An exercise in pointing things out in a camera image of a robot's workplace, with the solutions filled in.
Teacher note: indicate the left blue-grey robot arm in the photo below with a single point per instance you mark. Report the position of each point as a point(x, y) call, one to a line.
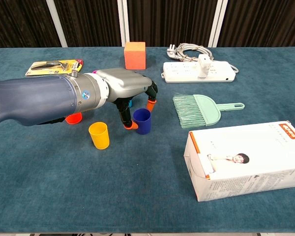
point(39, 96)

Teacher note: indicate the white cardboard product box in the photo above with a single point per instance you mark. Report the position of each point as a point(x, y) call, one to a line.
point(236, 147)

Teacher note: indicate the white partition post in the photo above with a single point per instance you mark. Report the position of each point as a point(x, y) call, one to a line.
point(217, 23)
point(121, 23)
point(57, 23)

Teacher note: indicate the yellow plastic cup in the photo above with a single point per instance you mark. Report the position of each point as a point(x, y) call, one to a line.
point(100, 138)

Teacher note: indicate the orange plastic cup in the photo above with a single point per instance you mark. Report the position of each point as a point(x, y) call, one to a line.
point(73, 119)

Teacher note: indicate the white plug adapter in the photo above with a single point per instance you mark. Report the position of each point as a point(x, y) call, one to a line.
point(203, 67)

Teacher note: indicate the mint green hand brush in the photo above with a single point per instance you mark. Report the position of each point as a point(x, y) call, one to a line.
point(209, 110)

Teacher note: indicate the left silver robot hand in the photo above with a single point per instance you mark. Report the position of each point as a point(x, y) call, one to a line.
point(125, 81)

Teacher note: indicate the dark blue plastic cup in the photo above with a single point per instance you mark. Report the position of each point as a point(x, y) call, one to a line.
point(143, 124)

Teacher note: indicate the light blue plastic cup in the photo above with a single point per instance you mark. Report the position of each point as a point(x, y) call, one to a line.
point(130, 103)

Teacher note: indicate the orange foam cube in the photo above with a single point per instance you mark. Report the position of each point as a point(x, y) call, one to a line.
point(135, 57)

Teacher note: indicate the razor in yellow package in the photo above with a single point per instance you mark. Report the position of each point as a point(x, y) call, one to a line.
point(46, 66)

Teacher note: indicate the white power strip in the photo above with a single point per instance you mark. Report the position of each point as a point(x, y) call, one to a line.
point(182, 71)

